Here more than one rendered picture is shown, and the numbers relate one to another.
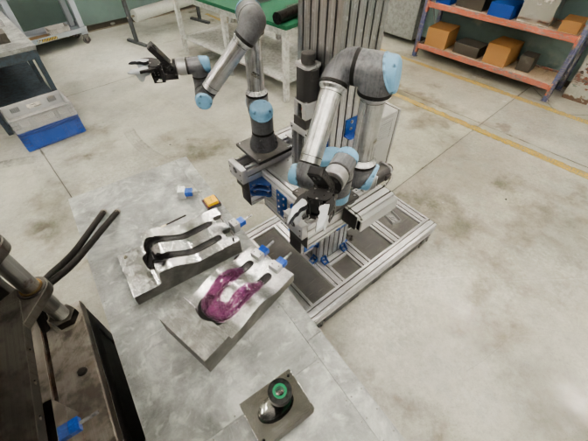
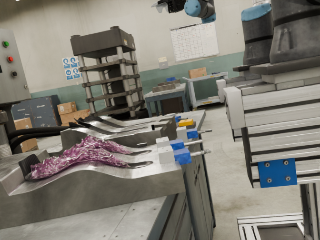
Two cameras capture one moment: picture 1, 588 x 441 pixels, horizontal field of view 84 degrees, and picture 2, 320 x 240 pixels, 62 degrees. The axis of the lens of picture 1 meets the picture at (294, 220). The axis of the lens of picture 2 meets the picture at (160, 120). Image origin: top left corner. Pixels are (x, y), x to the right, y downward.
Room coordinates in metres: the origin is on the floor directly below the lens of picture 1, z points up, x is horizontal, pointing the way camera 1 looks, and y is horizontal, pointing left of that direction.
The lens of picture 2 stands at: (0.42, -0.41, 1.06)
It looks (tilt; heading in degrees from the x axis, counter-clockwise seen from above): 9 degrees down; 50
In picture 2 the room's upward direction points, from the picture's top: 11 degrees counter-clockwise
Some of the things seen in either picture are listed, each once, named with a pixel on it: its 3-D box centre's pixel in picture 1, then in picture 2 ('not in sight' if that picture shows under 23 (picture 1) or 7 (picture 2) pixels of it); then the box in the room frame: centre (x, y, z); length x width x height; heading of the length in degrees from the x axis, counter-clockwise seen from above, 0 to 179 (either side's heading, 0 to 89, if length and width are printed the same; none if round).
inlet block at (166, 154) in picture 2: (282, 261); (185, 155); (0.86, 0.05, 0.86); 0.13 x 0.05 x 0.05; 142
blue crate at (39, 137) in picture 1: (48, 126); not in sight; (3.22, 2.72, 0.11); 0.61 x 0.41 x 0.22; 132
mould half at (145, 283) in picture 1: (179, 248); (109, 135); (0.93, 0.53, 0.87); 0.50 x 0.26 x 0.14; 125
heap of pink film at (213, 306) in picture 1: (229, 290); (80, 154); (0.69, 0.26, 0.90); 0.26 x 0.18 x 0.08; 142
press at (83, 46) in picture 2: not in sight; (116, 86); (3.41, 4.38, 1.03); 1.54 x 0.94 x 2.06; 42
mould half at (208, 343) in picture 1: (232, 297); (82, 170); (0.68, 0.26, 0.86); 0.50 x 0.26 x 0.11; 142
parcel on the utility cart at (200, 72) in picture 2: not in sight; (197, 74); (5.66, 4.09, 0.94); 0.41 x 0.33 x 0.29; 140
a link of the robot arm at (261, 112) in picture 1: (261, 116); (257, 21); (1.51, 0.17, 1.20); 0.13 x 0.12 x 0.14; 13
